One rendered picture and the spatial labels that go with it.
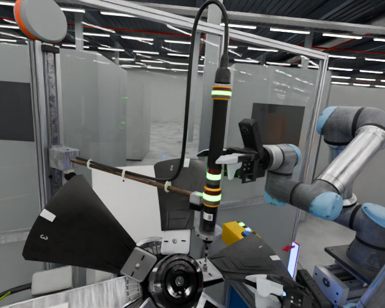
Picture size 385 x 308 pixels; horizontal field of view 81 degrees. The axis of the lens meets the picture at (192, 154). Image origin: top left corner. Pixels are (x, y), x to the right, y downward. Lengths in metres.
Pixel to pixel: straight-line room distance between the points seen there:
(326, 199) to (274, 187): 0.15
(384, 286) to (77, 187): 0.76
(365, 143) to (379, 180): 4.20
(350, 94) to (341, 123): 3.44
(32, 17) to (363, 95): 4.29
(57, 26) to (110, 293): 0.91
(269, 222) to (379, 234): 0.90
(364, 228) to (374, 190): 3.91
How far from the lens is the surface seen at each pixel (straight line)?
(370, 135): 0.87
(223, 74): 0.52
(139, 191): 0.90
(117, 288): 0.73
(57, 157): 0.96
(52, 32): 1.05
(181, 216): 0.66
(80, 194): 0.60
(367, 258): 1.19
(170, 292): 0.58
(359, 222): 1.16
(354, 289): 1.17
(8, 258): 1.41
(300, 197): 0.70
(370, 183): 4.95
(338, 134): 0.99
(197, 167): 0.71
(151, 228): 0.87
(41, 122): 1.01
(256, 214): 1.77
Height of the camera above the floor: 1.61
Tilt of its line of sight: 12 degrees down
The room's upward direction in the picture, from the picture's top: 4 degrees clockwise
